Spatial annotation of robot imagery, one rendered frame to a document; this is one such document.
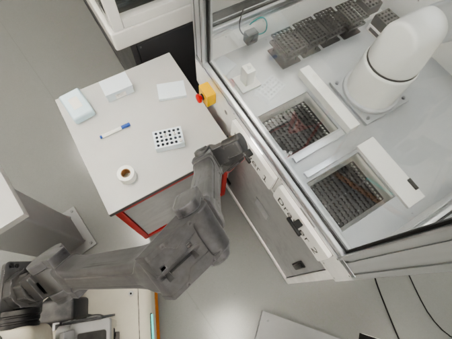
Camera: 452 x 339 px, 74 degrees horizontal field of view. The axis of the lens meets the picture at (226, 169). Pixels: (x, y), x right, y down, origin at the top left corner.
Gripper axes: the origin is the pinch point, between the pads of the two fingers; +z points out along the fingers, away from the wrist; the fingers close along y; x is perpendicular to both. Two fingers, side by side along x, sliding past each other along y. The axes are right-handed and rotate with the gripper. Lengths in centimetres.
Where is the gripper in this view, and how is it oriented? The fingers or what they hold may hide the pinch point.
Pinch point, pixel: (238, 160)
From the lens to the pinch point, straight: 104.3
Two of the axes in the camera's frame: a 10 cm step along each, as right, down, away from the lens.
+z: 4.5, 0.7, 8.9
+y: 7.2, -6.1, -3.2
